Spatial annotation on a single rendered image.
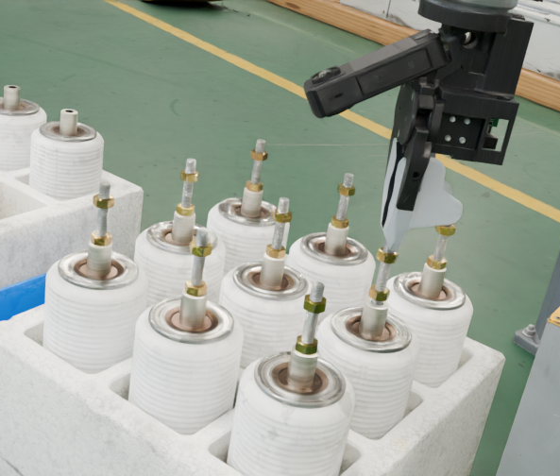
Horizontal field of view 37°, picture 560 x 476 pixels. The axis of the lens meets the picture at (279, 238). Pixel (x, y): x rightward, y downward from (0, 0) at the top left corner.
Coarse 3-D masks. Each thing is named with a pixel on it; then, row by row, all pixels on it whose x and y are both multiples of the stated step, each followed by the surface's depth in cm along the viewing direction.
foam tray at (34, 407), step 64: (0, 384) 81; (64, 384) 75; (128, 384) 79; (448, 384) 85; (0, 448) 84; (64, 448) 77; (128, 448) 72; (192, 448) 70; (384, 448) 74; (448, 448) 85
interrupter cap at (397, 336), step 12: (336, 312) 79; (348, 312) 80; (360, 312) 80; (336, 324) 77; (348, 324) 78; (384, 324) 79; (396, 324) 79; (348, 336) 76; (360, 336) 76; (384, 336) 77; (396, 336) 77; (408, 336) 77; (360, 348) 74; (372, 348) 74; (384, 348) 74; (396, 348) 75
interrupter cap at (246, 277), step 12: (252, 264) 86; (240, 276) 83; (252, 276) 84; (288, 276) 85; (300, 276) 85; (240, 288) 81; (252, 288) 81; (264, 288) 82; (276, 288) 82; (288, 288) 82; (300, 288) 83; (276, 300) 80
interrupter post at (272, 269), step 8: (264, 256) 82; (264, 264) 82; (272, 264) 81; (280, 264) 82; (264, 272) 82; (272, 272) 82; (280, 272) 82; (264, 280) 82; (272, 280) 82; (280, 280) 83
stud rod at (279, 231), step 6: (282, 198) 80; (282, 204) 79; (288, 204) 80; (282, 210) 80; (276, 222) 81; (276, 228) 81; (282, 228) 81; (276, 234) 81; (282, 234) 81; (276, 240) 81; (276, 246) 81
